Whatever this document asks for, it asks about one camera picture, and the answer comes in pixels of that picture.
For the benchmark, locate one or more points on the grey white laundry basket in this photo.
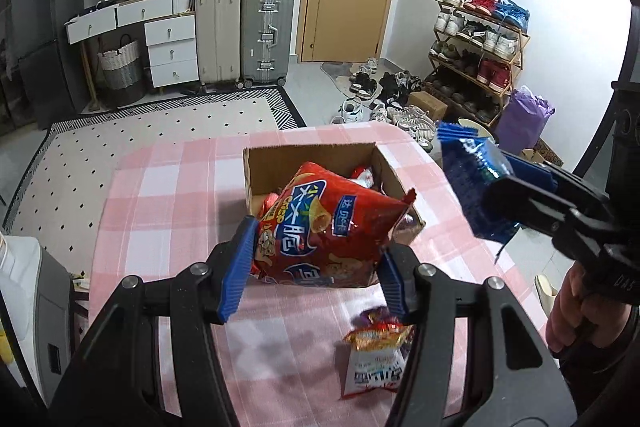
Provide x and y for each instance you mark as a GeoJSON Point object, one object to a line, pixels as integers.
{"type": "Point", "coordinates": [120, 67]}

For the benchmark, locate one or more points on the silver suitcase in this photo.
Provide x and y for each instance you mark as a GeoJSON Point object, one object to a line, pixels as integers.
{"type": "Point", "coordinates": [265, 37]}

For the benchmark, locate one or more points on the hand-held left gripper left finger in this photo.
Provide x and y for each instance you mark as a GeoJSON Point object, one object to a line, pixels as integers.
{"type": "Point", "coordinates": [237, 277]}

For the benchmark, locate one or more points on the white snack packet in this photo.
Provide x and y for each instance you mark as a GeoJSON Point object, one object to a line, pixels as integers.
{"type": "Point", "coordinates": [362, 177]}

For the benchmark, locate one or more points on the shoe rack with shoes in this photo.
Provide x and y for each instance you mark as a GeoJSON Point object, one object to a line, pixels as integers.
{"type": "Point", "coordinates": [492, 72]}

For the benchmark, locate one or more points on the person's right hand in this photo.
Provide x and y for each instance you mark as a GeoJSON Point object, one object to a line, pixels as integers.
{"type": "Point", "coordinates": [570, 312]}

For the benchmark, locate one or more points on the pink plaid tablecloth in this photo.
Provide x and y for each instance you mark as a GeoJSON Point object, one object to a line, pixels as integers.
{"type": "Point", "coordinates": [165, 207]}

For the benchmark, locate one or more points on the beige slipper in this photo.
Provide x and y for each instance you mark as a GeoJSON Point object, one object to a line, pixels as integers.
{"type": "Point", "coordinates": [546, 297]}

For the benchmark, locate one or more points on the printed brown box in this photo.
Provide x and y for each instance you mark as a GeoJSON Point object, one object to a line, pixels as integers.
{"type": "Point", "coordinates": [550, 152]}

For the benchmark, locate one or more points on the beige suitcase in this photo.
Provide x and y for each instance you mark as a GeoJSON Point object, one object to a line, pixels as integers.
{"type": "Point", "coordinates": [217, 37]}

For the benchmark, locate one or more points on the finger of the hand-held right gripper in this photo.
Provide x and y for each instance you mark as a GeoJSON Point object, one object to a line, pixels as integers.
{"type": "Point", "coordinates": [537, 174]}
{"type": "Point", "coordinates": [525, 204]}

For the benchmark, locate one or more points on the beige door mat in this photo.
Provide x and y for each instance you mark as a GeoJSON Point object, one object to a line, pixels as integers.
{"type": "Point", "coordinates": [335, 77]}

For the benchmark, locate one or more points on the red chip bag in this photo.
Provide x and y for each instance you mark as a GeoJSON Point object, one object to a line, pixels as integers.
{"type": "Point", "coordinates": [325, 217]}

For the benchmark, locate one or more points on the small closed brown box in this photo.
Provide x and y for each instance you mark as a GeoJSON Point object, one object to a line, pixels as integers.
{"type": "Point", "coordinates": [427, 104]}

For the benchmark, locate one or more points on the white desk with drawers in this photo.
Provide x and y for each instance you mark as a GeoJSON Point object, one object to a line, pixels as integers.
{"type": "Point", "coordinates": [170, 37]}

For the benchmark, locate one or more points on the grey white appliance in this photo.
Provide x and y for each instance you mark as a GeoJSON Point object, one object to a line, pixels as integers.
{"type": "Point", "coordinates": [35, 307]}

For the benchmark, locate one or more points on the blue snack packet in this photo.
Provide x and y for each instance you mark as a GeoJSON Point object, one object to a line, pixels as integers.
{"type": "Point", "coordinates": [475, 187]}

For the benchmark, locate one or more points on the grey refrigerator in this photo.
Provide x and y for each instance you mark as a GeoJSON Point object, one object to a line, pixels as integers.
{"type": "Point", "coordinates": [55, 32]}

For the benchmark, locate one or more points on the pile of loose shoes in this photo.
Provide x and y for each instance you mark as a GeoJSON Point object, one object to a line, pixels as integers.
{"type": "Point", "coordinates": [395, 107]}

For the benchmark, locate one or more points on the white trash bin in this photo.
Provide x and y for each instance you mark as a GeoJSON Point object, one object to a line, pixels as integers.
{"type": "Point", "coordinates": [472, 125]}

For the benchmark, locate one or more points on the brown cardboard box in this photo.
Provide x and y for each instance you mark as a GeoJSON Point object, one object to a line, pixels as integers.
{"type": "Point", "coordinates": [310, 154]}

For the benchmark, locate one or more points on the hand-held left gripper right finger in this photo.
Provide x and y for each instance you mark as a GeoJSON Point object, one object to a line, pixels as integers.
{"type": "Point", "coordinates": [397, 287]}

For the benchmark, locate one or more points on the dark glass cabinet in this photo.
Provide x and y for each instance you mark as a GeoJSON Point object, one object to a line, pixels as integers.
{"type": "Point", "coordinates": [10, 57]}

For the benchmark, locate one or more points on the black white patterned rug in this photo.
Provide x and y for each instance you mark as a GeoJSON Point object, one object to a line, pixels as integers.
{"type": "Point", "coordinates": [150, 127]}

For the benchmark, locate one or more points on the white red snack bag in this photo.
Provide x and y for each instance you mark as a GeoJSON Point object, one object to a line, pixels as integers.
{"type": "Point", "coordinates": [375, 367]}

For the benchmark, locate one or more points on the person's right forearm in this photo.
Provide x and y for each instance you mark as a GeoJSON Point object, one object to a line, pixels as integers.
{"type": "Point", "coordinates": [610, 382]}

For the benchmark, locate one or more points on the wooden shoe rack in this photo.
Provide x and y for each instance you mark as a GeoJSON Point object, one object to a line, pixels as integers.
{"type": "Point", "coordinates": [520, 62]}

